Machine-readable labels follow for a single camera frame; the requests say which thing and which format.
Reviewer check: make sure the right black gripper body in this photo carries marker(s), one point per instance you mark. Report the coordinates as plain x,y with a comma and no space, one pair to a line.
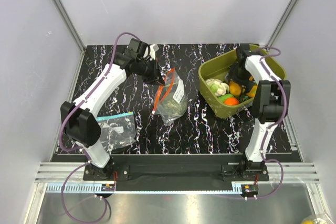
241,76

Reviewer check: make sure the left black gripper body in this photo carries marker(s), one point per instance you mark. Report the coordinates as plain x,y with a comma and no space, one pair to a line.
147,69

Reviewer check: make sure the olive green plastic basket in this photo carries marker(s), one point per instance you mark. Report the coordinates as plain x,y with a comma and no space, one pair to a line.
218,68

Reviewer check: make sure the red zip clear bag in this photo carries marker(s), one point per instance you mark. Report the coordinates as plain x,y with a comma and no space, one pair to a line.
173,89

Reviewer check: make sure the green netted melon toy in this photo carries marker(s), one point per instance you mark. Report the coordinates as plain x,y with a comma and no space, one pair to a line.
172,108

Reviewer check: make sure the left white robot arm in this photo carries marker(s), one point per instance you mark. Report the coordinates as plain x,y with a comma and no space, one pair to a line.
79,117

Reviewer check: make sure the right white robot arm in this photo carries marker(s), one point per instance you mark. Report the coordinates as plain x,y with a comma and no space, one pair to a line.
269,108

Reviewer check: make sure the blue zip clear bag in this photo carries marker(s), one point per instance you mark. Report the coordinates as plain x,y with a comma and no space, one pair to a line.
117,131

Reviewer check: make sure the orange fruit toy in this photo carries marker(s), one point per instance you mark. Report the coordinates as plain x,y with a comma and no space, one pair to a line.
235,89

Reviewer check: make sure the yellow orange mango toy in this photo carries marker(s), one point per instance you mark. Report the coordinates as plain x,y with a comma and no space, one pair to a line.
252,92

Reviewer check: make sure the small orange tangerine toy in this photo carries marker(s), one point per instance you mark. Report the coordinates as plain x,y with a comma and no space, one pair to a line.
232,101

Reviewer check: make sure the green cucumber toy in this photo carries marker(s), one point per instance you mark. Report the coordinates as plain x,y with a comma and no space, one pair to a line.
222,98

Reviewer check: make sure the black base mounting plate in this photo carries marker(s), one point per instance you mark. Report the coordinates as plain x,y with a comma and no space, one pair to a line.
195,172

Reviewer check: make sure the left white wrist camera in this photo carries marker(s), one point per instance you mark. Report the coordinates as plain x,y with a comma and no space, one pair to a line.
153,48

